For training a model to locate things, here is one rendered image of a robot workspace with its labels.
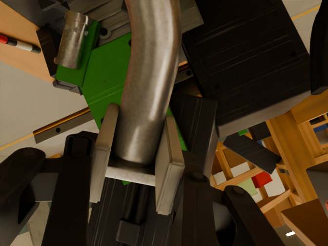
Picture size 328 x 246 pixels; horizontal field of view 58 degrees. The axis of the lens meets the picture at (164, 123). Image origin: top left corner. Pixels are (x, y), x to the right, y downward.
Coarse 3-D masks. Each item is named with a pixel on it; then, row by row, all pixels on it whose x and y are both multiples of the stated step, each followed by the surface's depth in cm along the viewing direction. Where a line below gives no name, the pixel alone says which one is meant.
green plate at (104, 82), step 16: (96, 48) 44; (112, 48) 44; (128, 48) 44; (96, 64) 44; (112, 64) 44; (96, 80) 45; (112, 80) 44; (96, 96) 45; (112, 96) 45; (96, 112) 45
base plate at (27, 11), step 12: (12, 0) 52; (24, 0) 54; (36, 0) 55; (24, 12) 56; (36, 12) 58; (48, 12) 59; (60, 12) 60; (36, 24) 61; (48, 24) 62; (60, 24) 64; (180, 60) 110
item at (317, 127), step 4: (320, 116) 855; (324, 116) 814; (320, 120) 855; (316, 124) 811; (320, 124) 809; (324, 124) 816; (316, 128) 818; (320, 128) 816; (324, 128) 814; (324, 144) 801; (324, 148) 811
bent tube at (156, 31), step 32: (128, 0) 16; (160, 0) 16; (160, 32) 16; (128, 64) 18; (160, 64) 17; (128, 96) 18; (160, 96) 17; (128, 128) 18; (160, 128) 19; (128, 160) 18
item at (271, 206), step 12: (216, 156) 393; (228, 156) 384; (216, 168) 396; (228, 168) 365; (252, 168) 460; (276, 168) 429; (228, 180) 352; (240, 180) 363; (252, 180) 397; (264, 180) 400; (252, 192) 378; (264, 192) 453; (288, 192) 409; (264, 204) 412; (276, 204) 385; (288, 204) 419; (276, 216) 393
